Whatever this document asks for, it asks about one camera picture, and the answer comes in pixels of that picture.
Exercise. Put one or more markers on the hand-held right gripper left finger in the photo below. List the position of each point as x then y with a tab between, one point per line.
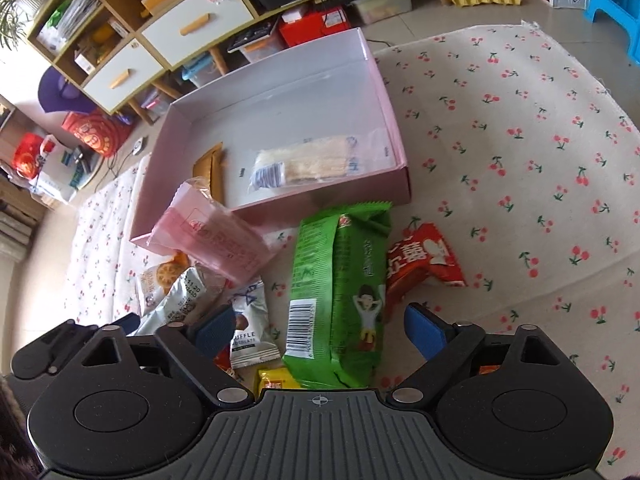
216	332

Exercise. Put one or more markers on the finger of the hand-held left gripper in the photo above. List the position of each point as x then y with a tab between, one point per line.
129	322

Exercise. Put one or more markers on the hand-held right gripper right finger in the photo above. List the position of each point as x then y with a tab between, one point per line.
422	330

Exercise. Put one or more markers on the shiny red snack packet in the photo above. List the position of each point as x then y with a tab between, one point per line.
223	360

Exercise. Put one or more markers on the white chocolate packet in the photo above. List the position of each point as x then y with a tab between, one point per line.
250	320

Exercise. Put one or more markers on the silver snack packet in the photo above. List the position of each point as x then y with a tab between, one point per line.
185	300

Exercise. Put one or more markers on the orange biscuit packet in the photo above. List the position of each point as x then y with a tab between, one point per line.
162	275

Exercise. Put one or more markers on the yellow snack packet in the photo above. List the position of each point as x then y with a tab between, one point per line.
275	379

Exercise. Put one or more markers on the green snack packet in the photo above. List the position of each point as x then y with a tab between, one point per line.
340	285

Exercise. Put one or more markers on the pink snack packet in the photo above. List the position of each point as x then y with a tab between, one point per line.
215	235

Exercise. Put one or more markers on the brown snack packet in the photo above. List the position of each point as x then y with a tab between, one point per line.
210	175

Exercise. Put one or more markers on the clear cracker packet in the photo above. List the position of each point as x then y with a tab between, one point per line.
310	160

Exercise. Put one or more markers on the pink cardboard box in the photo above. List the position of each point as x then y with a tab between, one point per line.
280	90

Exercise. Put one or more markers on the white shopping bag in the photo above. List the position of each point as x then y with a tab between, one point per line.
57	175

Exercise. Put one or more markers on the white computer mouse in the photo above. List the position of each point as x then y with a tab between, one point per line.
138	145

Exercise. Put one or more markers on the red lantern print bag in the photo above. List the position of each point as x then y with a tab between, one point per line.
97	132

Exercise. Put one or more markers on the red gift bag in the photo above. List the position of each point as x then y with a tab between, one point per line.
27	155

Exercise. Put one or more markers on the purple hat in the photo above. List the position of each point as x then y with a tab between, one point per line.
60	90

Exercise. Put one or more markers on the blue plastic bin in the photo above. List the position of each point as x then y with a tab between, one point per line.
200	72

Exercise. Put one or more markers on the clear bin black lid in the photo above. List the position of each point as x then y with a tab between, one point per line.
255	42

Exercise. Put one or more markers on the shelf stack of papers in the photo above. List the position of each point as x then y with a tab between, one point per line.
70	15

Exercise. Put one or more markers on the red box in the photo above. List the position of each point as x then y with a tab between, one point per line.
310	27

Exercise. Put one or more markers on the clear storage bin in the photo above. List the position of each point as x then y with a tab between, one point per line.
382	5

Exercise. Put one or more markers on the green potted plant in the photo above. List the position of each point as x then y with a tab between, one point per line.
17	5

